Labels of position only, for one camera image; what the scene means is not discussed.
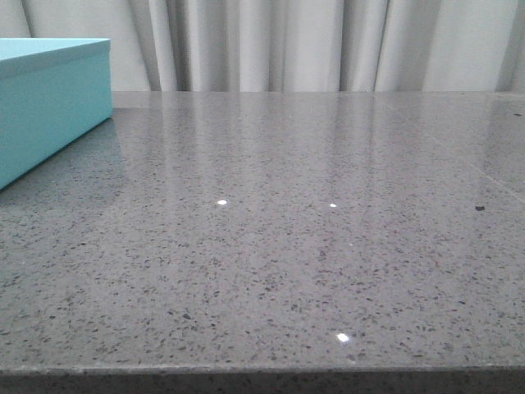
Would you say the turquoise blue storage box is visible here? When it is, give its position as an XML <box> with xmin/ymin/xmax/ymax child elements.
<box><xmin>1</xmin><ymin>38</ymin><xmax>112</xmax><ymax>186</ymax></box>

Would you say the grey pleated curtain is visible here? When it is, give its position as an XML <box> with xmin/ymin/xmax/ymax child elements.
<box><xmin>1</xmin><ymin>0</ymin><xmax>524</xmax><ymax>92</ymax></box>

